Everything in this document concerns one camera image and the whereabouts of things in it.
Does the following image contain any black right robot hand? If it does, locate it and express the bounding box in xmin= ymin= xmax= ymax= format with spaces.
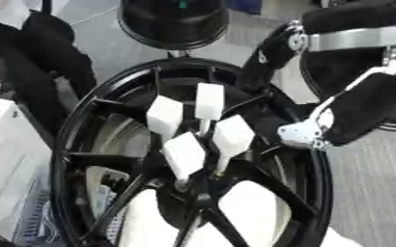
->
xmin=237 ymin=0 xmax=396 ymax=151

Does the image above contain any black spoked wheel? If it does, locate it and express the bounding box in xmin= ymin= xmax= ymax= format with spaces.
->
xmin=47 ymin=57 xmax=337 ymax=247

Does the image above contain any white pin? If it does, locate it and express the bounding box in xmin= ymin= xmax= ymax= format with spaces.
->
xmin=144 ymin=95 xmax=186 ymax=142
xmin=210 ymin=114 xmax=258 ymax=177
xmin=160 ymin=131 xmax=209 ymax=191
xmin=192 ymin=82 xmax=227 ymax=137

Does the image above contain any black bag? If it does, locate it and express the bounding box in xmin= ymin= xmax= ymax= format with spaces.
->
xmin=0 ymin=9 xmax=100 ymax=131

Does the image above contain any white box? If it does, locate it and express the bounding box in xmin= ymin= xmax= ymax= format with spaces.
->
xmin=0 ymin=97 xmax=60 ymax=247

